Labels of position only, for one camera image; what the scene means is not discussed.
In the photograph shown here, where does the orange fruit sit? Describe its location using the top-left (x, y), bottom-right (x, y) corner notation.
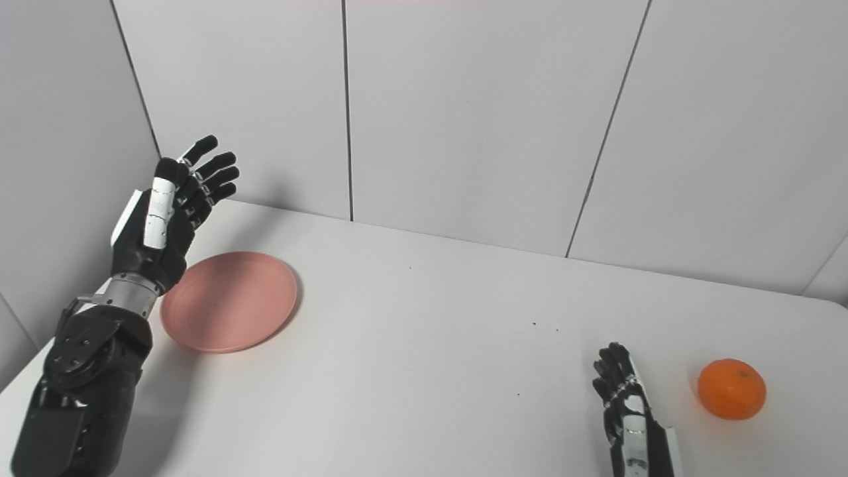
top-left (697, 358), bottom-right (768, 421)

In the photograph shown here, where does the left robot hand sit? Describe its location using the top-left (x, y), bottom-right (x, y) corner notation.
top-left (109, 135), bottom-right (240, 294)

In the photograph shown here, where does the pink plate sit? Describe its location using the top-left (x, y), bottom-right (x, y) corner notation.
top-left (160, 251), bottom-right (298, 354)

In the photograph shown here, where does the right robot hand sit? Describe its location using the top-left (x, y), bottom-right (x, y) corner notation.
top-left (592, 342), bottom-right (682, 477)

